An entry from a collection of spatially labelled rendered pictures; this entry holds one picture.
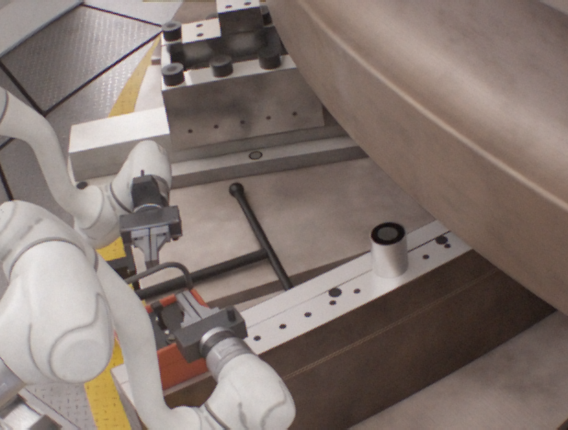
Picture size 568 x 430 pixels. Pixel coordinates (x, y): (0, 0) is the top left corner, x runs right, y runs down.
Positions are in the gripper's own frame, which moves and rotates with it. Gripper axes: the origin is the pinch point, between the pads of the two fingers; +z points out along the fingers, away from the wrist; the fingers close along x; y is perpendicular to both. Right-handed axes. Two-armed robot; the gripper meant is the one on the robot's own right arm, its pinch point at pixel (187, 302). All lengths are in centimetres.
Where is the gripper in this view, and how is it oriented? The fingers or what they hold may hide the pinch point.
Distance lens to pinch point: 229.4
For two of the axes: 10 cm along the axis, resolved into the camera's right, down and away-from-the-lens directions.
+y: -1.3, -7.6, -6.3
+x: -8.8, 3.9, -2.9
